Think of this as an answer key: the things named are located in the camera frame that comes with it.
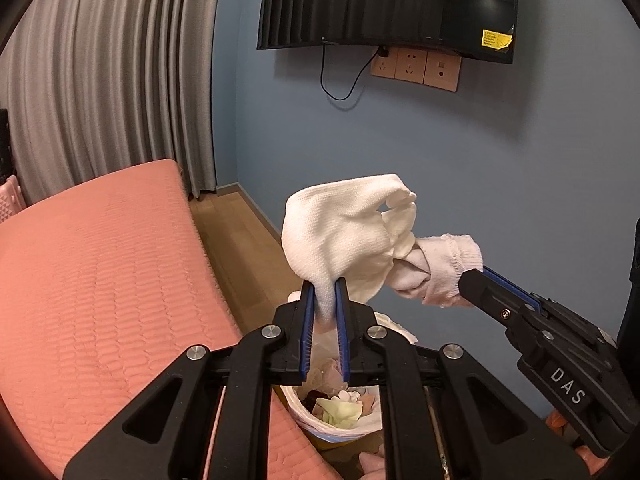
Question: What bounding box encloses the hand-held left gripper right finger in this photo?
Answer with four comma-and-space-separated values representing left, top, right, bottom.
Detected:
335, 279, 590, 480

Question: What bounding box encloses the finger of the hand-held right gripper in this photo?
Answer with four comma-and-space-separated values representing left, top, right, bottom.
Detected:
482, 266, 547, 313
457, 269, 540, 335

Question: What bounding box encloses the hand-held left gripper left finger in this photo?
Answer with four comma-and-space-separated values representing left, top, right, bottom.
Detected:
62, 281, 317, 480

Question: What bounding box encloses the bin with white liner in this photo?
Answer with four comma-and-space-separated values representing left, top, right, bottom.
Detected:
278, 287, 426, 437

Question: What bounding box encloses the white knit sock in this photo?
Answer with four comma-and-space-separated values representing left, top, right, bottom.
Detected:
280, 173, 419, 327
390, 232, 485, 310

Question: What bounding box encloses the yellow trash bin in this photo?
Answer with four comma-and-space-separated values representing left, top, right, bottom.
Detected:
299, 427, 353, 451

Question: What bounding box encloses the salmon quilted bed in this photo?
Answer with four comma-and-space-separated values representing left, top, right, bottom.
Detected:
0, 159, 351, 480

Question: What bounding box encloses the yellow television sticker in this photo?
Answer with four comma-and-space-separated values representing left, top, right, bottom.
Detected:
480, 29, 516, 52

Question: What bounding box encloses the pink patterned plastic item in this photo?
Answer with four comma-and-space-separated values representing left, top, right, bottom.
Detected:
0, 174, 26, 224

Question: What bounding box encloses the grey curtain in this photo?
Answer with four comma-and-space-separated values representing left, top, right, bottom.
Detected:
0, 0, 227, 207

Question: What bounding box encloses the black panel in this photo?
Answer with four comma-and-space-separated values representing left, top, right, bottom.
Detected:
0, 108, 11, 182

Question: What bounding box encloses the beige wall socket plate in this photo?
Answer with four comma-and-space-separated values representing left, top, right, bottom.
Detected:
423, 51, 462, 93
370, 46, 401, 80
395, 48, 429, 84

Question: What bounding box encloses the black power cable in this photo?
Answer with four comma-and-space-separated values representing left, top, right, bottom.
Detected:
319, 42, 392, 101

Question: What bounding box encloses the black wall television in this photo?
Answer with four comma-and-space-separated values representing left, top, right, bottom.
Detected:
256, 0, 519, 65

